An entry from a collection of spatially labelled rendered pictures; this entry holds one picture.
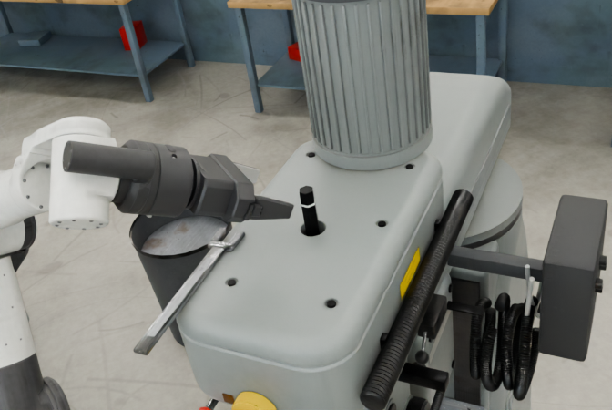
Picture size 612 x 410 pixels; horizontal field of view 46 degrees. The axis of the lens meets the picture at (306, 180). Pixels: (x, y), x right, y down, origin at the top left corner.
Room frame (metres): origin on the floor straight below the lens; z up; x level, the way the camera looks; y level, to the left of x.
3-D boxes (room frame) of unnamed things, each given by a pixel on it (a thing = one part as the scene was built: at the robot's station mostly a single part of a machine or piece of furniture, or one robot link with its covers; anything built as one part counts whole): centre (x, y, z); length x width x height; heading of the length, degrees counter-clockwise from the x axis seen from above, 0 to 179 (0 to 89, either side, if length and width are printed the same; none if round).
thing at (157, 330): (0.74, 0.17, 1.89); 0.24 x 0.04 x 0.01; 152
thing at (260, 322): (0.85, -0.01, 1.81); 0.47 x 0.26 x 0.16; 150
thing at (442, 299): (0.82, -0.15, 1.66); 0.12 x 0.04 x 0.04; 150
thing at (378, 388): (0.79, -0.14, 1.79); 0.45 x 0.04 x 0.04; 150
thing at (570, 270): (0.93, -0.44, 1.62); 0.20 x 0.09 x 0.21; 150
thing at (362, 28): (1.05, -0.12, 2.05); 0.20 x 0.20 x 0.32
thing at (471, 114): (1.27, -0.25, 1.66); 0.80 x 0.23 x 0.20; 150
